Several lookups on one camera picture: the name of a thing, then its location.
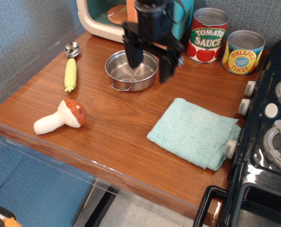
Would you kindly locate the tomato sauce can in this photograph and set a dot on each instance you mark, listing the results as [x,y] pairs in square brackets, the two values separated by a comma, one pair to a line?
[207,33]

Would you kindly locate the grey stove knob middle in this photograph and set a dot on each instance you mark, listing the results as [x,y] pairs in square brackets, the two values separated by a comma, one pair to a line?
[243,106]

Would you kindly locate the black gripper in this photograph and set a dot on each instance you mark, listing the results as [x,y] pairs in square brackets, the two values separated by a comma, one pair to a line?
[153,33]

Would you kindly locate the toy microwave teal and cream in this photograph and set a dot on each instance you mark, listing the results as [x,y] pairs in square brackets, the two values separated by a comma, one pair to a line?
[93,17]

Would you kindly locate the black toy stove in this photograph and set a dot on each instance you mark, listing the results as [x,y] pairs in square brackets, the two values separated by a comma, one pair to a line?
[253,197]

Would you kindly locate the pineapple slices can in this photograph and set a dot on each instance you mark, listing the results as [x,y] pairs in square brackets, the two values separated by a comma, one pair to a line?
[243,51]

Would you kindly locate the grey stove knob rear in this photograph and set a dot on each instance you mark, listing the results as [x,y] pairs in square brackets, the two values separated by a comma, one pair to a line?
[250,88]

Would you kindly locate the orange fuzzy object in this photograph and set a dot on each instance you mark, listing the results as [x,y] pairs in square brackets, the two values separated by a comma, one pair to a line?
[11,222]

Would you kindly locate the steel tiffin pan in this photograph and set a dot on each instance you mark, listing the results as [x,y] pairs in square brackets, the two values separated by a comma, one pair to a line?
[126,79]

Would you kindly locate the light blue cloth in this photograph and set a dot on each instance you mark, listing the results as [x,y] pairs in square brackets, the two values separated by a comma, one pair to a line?
[194,134]

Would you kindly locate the grey stove knob front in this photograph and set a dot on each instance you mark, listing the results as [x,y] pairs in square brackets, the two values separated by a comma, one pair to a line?
[230,148]

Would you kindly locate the orange plate inside microwave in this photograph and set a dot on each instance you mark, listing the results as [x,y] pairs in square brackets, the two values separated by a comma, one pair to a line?
[118,14]

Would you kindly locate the spoon with yellow-green handle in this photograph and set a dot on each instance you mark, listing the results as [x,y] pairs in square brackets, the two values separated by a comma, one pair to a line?
[72,50]

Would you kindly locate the plush mushroom toy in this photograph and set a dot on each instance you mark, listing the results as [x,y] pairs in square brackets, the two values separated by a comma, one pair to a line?
[69,112]

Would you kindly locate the grey stove knob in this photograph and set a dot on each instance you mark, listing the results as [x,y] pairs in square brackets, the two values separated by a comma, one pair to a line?
[230,148]
[250,88]
[243,106]

